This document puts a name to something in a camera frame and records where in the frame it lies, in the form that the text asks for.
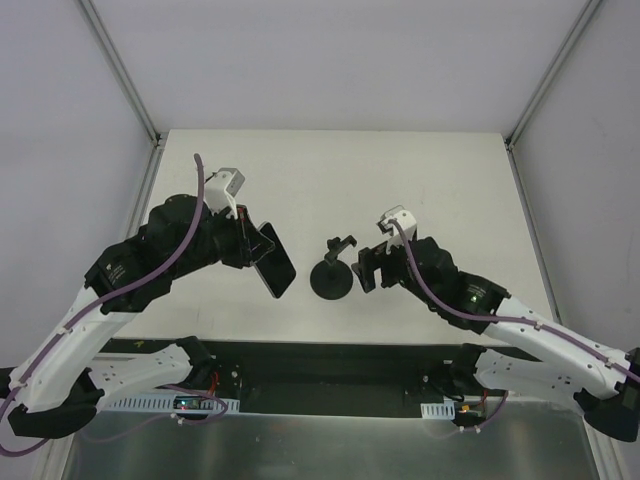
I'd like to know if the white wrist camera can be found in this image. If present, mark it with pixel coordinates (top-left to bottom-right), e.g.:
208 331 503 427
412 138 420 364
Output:
204 168 245 220
377 205 417 255

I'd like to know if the aluminium table rail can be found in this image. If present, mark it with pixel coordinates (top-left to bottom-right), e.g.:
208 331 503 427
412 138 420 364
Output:
31 132 168 479
505 144 563 324

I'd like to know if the white slotted right cable duct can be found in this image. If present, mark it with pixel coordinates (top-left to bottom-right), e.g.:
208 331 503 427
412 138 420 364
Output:
420 399 456 421

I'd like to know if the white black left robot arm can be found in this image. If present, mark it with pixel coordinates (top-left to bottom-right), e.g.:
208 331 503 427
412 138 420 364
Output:
1 194 295 440

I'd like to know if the light blue smartphone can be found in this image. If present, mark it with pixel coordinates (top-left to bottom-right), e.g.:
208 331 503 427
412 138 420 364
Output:
256 222 297 299

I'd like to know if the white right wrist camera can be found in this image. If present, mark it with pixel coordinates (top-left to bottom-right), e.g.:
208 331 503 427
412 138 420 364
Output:
377 205 417 255

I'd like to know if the white slotted left cable duct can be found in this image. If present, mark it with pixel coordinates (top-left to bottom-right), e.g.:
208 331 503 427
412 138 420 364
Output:
105 392 223 416

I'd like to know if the aluminium right table rail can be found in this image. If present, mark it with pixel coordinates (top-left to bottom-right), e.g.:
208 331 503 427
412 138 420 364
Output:
505 144 563 324

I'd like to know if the aluminium left table rail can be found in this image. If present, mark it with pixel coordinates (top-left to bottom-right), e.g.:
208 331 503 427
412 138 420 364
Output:
31 132 168 479

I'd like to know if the white slotted cable duct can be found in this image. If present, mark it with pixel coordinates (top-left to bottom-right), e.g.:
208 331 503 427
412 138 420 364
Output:
105 392 223 416
420 399 456 421

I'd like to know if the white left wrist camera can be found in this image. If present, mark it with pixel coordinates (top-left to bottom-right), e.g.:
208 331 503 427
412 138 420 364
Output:
204 168 245 220

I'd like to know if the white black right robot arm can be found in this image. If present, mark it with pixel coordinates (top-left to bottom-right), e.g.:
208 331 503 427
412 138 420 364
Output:
352 237 639 442

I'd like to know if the aluminium right frame post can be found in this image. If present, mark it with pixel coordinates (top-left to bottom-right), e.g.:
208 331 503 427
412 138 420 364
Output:
505 0 606 152

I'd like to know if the shiny metal front panel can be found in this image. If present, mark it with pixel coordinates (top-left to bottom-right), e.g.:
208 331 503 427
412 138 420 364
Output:
35 398 604 479

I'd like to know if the aluminium left frame post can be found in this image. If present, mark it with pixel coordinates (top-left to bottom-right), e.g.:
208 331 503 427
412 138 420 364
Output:
75 0 161 147

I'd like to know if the aluminium frame post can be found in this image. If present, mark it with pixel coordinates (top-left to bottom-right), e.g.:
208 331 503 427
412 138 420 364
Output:
505 0 606 152
75 0 161 147

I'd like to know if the black phone stand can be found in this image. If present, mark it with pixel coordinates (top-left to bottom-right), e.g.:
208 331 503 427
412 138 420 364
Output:
310 235 357 301

